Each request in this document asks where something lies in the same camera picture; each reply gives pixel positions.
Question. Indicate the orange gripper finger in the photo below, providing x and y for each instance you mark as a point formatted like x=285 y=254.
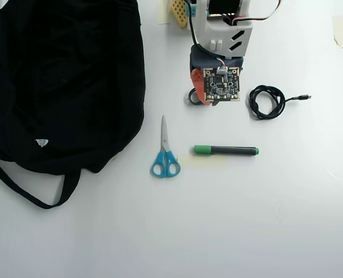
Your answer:
x=197 y=81

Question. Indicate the green capped black marker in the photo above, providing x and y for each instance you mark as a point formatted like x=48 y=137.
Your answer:
x=232 y=150

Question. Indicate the white grey teal robot arm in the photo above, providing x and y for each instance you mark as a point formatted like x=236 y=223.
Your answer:
x=217 y=32

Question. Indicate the black fabric bag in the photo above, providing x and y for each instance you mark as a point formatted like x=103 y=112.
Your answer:
x=58 y=87

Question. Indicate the yellow perforated base part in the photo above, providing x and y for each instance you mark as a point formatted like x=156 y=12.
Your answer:
x=179 y=14

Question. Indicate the beige masking tape strip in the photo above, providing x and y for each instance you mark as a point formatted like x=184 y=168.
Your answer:
x=341 y=32
x=206 y=162
x=163 y=14

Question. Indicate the camera circuit board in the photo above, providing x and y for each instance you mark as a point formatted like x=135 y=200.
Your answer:
x=221 y=85

